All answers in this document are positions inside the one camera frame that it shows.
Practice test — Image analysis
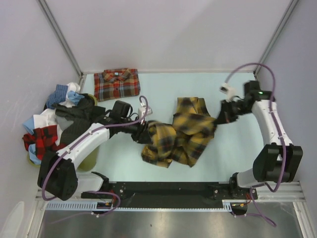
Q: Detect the light blue shirt in bin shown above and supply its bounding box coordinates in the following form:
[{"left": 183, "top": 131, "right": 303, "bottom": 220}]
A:
[{"left": 23, "top": 90, "right": 84, "bottom": 166}]

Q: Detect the white shirt in bin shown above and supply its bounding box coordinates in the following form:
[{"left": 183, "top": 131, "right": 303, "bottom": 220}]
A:
[{"left": 33, "top": 82, "right": 81, "bottom": 145}]

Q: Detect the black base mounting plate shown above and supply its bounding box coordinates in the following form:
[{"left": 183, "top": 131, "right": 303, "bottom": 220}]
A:
[{"left": 81, "top": 180, "right": 258, "bottom": 209}]

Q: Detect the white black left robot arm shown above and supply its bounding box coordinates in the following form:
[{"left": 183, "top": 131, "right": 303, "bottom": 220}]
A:
[{"left": 37, "top": 96, "right": 152, "bottom": 201}]

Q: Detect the red black buffalo plaid shirt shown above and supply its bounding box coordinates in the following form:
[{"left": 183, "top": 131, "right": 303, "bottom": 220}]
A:
[{"left": 22, "top": 125, "right": 65, "bottom": 161}]

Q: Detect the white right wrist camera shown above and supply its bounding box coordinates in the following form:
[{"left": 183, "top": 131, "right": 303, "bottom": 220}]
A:
[{"left": 219, "top": 83, "right": 236, "bottom": 102}]

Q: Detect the aluminium frame front rail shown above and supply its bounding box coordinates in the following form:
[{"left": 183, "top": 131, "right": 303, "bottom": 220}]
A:
[{"left": 34, "top": 180, "right": 305, "bottom": 202}]

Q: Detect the yellow plaid long sleeve shirt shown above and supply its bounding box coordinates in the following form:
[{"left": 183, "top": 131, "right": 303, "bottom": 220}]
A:
[{"left": 141, "top": 97, "right": 216, "bottom": 168}]

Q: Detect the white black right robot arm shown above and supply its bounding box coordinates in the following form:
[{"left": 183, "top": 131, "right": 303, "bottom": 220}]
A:
[{"left": 214, "top": 81, "right": 303, "bottom": 199}]

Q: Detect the olive green laundry bin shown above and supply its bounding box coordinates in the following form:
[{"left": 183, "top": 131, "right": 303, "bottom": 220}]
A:
[{"left": 27, "top": 94, "right": 99, "bottom": 172}]

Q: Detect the aluminium right corner post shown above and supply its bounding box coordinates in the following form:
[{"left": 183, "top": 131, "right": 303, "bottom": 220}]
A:
[{"left": 259, "top": 0, "right": 300, "bottom": 64}]

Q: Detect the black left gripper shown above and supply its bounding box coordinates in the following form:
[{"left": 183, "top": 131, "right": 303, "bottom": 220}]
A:
[{"left": 119, "top": 116, "right": 153, "bottom": 144}]

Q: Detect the blue patterned shirt in bin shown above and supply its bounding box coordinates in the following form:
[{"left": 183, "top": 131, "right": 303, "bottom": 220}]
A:
[{"left": 46, "top": 84, "right": 68, "bottom": 109}]

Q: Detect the aluminium corner post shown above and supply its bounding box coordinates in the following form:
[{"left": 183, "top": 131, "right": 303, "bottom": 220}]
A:
[
  {"left": 36, "top": 0, "right": 83, "bottom": 78},
  {"left": 259, "top": 0, "right": 300, "bottom": 64}
]

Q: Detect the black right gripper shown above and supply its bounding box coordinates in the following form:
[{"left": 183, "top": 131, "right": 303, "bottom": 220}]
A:
[{"left": 214, "top": 99, "right": 254, "bottom": 125}]

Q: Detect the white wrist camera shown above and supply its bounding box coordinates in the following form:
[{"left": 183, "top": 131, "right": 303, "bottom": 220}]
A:
[
  {"left": 138, "top": 106, "right": 153, "bottom": 118},
  {"left": 219, "top": 83, "right": 236, "bottom": 102}
]

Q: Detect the white slotted cable duct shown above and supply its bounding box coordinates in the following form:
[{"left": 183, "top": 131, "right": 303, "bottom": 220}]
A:
[{"left": 46, "top": 201, "right": 232, "bottom": 212}]

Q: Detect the aluminium left corner post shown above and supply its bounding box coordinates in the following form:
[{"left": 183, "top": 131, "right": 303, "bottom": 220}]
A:
[{"left": 36, "top": 0, "right": 83, "bottom": 78}]

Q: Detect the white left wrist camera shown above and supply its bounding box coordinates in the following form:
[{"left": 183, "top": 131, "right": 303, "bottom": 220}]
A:
[{"left": 138, "top": 106, "right": 153, "bottom": 118}]

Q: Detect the folded red plaid shirt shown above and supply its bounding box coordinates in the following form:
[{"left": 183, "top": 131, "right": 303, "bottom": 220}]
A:
[{"left": 94, "top": 68, "right": 141, "bottom": 102}]

